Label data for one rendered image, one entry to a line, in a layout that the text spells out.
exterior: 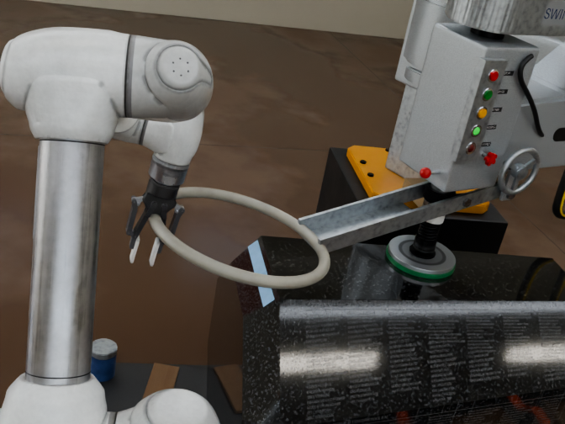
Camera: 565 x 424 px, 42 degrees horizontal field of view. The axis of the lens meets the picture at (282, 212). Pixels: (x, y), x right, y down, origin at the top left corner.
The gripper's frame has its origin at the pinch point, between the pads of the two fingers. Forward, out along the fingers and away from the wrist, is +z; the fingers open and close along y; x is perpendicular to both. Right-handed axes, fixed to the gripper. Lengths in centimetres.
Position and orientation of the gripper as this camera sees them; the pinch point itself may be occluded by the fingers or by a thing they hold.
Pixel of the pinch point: (144, 251)
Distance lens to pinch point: 189.8
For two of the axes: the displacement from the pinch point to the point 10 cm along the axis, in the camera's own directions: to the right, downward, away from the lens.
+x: -2.5, -4.5, 8.5
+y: 9.1, 1.8, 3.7
